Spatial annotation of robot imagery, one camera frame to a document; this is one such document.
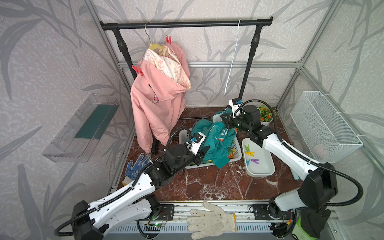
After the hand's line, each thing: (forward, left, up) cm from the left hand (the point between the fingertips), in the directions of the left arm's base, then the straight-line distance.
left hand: (206, 145), depth 69 cm
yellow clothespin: (+9, -29, -25) cm, 39 cm away
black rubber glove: (-27, -52, -25) cm, 64 cm away
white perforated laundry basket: (+7, -18, -18) cm, 26 cm away
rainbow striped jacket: (+6, -15, -17) cm, 24 cm away
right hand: (+18, -8, +2) cm, 20 cm away
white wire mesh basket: (0, -51, +8) cm, 52 cm away
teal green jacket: (+6, -6, -2) cm, 8 cm away
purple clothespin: (+4, -31, -25) cm, 40 cm away
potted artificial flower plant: (+29, -40, -12) cm, 51 cm away
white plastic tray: (+4, -33, -26) cm, 42 cm away
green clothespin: (+12, -28, -25) cm, 40 cm away
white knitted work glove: (-28, 0, -25) cm, 38 cm away
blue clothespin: (+4, -26, -25) cm, 37 cm away
